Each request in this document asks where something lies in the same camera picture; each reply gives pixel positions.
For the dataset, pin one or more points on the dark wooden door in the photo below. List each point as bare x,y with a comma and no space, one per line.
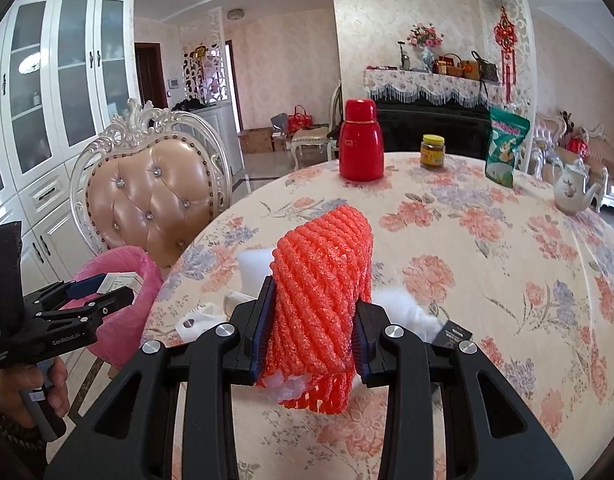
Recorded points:
149,77

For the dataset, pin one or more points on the black small packet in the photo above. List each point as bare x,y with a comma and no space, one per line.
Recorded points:
454,334

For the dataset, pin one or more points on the dark handbag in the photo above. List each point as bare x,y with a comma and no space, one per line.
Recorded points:
486,71

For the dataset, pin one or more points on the woven basket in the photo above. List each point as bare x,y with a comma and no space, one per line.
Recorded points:
448,66

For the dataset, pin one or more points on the white floral teapot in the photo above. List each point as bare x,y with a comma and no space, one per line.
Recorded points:
574,190

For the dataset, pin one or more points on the red foam fruit net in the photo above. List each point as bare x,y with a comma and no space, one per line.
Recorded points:
322,270

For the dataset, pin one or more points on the crumpled white paper wrapper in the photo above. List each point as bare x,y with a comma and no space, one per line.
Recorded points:
193,321

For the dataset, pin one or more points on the white printed paper scrap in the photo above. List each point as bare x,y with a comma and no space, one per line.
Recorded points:
119,280

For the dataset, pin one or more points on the white carved screen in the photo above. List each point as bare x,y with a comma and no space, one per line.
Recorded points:
202,60

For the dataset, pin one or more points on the clear plastic wrapped packet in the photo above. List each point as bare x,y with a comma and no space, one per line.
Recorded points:
237,297

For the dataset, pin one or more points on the beige tufted ornate chair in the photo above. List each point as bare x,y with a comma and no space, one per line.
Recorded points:
147,195

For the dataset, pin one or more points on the green snack bag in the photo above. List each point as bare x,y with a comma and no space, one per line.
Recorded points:
507,150

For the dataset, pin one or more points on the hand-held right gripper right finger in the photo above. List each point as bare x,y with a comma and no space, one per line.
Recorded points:
361,345

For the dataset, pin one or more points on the yellow lid glass jar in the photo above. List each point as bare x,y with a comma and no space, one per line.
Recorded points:
432,152

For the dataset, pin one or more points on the white upholstered chair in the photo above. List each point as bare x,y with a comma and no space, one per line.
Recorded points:
312,137

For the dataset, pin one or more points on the vase of pink flowers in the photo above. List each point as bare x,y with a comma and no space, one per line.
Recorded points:
426,40

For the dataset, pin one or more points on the red thermos flask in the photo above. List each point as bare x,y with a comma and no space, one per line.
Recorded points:
361,145

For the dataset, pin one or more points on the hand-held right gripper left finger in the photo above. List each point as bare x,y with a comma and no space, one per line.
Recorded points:
265,332

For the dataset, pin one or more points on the black upright piano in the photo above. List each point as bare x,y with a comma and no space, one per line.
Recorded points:
437,127

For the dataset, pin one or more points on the person's left hand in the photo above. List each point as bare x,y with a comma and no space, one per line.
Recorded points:
54,382

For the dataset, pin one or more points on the white glass door cabinet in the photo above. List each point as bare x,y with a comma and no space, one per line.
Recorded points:
37,110

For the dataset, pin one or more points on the red gift bag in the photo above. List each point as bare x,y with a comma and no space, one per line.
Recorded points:
299,119

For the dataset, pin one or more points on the red knot wall ornament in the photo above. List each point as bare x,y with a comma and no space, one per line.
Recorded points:
505,35

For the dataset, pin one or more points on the white foam sheet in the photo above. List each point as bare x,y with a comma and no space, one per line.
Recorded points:
252,267

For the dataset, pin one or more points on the cardboard box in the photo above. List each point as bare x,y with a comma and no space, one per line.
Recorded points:
257,141

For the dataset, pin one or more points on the white tissue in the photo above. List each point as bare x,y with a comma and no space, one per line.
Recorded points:
402,306

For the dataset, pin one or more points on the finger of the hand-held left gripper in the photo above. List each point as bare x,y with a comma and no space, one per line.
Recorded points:
84,286
112,302

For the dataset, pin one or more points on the pink waste bin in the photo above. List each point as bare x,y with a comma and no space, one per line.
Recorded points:
132,332

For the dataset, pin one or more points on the lace fringed piano cover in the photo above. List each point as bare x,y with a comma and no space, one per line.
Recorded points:
427,85

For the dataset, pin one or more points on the low white cabinet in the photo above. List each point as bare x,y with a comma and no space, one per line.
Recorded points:
222,130

